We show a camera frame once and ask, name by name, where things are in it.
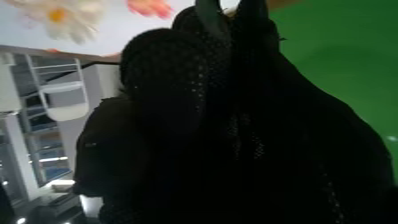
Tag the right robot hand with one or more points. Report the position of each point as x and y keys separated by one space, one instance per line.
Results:
x=236 y=150

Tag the white sheet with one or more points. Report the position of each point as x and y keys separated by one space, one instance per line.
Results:
x=112 y=31

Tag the pink flower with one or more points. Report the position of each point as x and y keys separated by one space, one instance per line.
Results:
x=147 y=7

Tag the white flower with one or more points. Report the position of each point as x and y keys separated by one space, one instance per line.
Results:
x=64 y=15

